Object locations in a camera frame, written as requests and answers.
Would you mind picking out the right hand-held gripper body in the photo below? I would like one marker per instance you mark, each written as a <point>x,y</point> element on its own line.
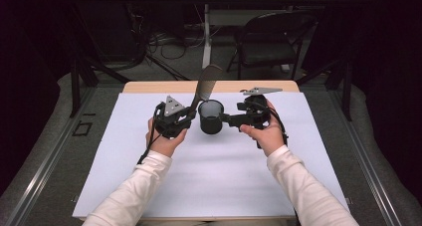
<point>253,111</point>

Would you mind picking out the white table mat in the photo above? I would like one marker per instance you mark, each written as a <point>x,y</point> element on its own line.
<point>215,173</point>

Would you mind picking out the metal floor rail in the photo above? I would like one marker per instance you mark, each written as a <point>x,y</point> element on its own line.
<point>47,163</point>
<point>367,163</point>

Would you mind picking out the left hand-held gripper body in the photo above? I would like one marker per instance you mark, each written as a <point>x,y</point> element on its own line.
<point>172,108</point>

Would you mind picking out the person's right hand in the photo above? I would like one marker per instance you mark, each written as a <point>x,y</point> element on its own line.
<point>270,138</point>

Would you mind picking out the black mesh pen cup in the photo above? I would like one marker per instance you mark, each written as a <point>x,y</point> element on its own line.
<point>211,123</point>

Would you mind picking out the wooden table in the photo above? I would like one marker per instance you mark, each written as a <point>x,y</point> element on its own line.
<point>149,86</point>

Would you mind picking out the black metal stand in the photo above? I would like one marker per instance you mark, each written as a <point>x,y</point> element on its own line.
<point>75,86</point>
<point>347,93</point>

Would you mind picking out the black folding chair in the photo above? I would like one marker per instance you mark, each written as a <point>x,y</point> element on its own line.
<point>268,51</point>

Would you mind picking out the person's left hand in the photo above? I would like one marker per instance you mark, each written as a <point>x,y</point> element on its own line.
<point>164,145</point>

